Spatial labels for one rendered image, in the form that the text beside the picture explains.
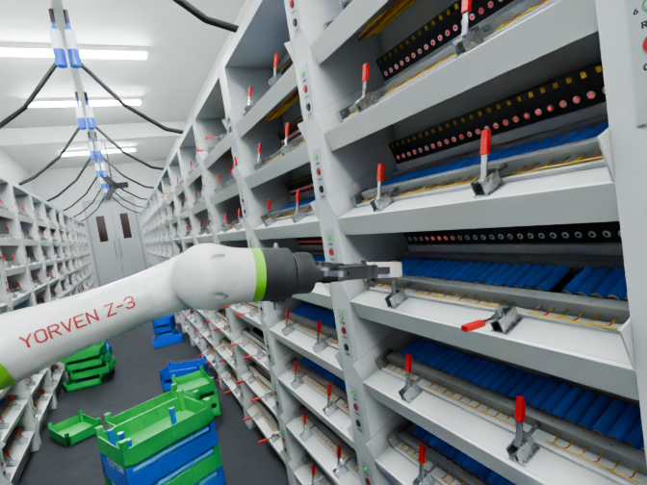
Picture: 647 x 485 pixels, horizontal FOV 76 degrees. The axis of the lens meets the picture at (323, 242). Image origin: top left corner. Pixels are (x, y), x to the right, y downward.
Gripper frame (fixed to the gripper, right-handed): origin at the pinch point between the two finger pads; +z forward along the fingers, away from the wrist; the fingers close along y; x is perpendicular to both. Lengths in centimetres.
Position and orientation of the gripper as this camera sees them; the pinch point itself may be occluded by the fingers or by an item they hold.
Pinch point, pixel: (384, 269)
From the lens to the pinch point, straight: 84.0
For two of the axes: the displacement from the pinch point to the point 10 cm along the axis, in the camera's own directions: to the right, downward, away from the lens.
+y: 4.4, -0.1, -9.0
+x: -0.1, -10.0, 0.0
